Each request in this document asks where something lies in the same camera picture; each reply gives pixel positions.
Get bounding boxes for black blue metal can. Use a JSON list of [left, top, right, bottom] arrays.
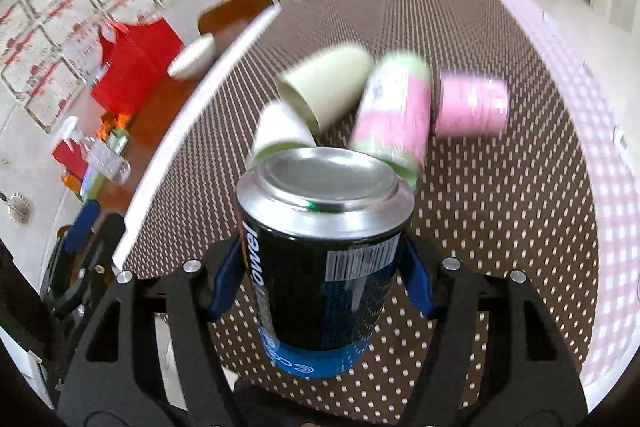
[[235, 147, 414, 378]]

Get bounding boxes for white green-lined paper cup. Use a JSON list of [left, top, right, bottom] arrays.
[[246, 101, 316, 169]]

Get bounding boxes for pink plastic cup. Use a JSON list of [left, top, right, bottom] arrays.
[[434, 75, 510, 138]]

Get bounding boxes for pale green paper cup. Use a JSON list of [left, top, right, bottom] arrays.
[[276, 42, 374, 135]]

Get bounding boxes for clear spray bottle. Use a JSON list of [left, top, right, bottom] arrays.
[[53, 116, 131, 185]]

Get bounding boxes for brown polka dot tablecloth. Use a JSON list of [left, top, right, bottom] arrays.
[[125, 0, 599, 365]]

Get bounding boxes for red gift bag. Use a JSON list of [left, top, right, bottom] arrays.
[[91, 17, 183, 116]]

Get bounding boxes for white ceramic bowl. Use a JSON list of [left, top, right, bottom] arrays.
[[167, 34, 217, 81]]

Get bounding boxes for pink checked tablecloth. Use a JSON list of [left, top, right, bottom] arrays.
[[500, 0, 639, 387]]

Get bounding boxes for brown wooden chair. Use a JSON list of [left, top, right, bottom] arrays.
[[198, 0, 273, 36]]

